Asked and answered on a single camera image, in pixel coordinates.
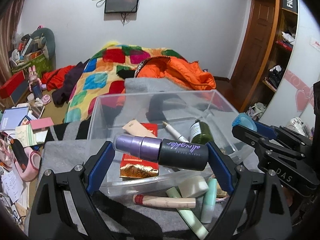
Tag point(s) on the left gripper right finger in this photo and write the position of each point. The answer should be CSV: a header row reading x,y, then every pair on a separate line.
x,y
257,207

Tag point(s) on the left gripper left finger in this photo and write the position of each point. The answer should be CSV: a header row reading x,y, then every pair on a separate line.
x,y
50,217

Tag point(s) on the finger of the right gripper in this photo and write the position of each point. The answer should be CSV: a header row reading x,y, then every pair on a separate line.
x,y
271,154
284,136

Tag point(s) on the teal tape roll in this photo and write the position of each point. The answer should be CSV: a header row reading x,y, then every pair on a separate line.
x,y
244,120

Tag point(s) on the braided pink white hairband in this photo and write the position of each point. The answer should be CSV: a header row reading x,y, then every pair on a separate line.
x,y
221,195

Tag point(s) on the mint green bottle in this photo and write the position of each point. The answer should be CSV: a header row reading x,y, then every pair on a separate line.
x,y
209,202

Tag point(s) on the light green tube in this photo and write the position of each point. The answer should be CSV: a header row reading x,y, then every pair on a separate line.
x,y
188,216

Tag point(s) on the beige stick red cap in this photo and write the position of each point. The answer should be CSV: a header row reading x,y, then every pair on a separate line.
x,y
164,202

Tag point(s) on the green glass spray bottle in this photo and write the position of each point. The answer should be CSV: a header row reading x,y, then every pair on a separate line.
x,y
200,133

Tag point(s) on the red tea packet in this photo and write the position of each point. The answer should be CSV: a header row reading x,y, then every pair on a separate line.
x,y
135,168

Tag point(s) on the purple black spray bottle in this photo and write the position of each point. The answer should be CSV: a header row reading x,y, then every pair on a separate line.
x,y
165,152

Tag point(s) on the white pen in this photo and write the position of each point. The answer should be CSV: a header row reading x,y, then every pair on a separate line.
x,y
174,132

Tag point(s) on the beige foundation tube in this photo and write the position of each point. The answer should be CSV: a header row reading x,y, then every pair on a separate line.
x,y
136,128

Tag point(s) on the right hand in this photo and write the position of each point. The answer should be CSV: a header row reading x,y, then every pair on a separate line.
x,y
288,195

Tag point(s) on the white cabinet door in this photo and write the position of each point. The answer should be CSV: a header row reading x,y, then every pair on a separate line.
x,y
294,96

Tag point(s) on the pink round case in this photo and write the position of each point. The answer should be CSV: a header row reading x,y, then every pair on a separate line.
x,y
27,161

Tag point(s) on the wooden shelf unit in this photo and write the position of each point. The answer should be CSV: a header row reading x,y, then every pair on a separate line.
x,y
265,52

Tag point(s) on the pink box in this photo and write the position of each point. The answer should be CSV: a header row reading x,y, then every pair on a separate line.
x,y
41,124

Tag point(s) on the orange down jacket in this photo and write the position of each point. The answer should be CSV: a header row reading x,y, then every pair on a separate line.
x,y
179,71

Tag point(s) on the blue notebook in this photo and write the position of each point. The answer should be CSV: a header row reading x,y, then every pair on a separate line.
x,y
12,117

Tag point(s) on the pink bunny toy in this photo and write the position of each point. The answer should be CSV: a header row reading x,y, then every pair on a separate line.
x,y
35,83

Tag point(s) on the red clothing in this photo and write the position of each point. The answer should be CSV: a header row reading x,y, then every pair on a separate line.
x,y
55,79

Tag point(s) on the red long box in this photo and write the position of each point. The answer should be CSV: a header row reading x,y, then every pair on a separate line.
x,y
7,89

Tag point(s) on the colourful patchwork quilt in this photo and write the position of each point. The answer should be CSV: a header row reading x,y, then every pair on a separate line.
x,y
100,75

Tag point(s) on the green cardboard box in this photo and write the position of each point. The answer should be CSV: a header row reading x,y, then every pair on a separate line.
x,y
41,63

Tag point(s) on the grey green neck pillow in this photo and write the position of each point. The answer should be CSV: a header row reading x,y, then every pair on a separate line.
x,y
45,39

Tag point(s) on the striped red gold curtain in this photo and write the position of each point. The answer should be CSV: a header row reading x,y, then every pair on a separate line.
x,y
10,15

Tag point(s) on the small black monitor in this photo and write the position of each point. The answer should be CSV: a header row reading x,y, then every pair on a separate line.
x,y
120,6

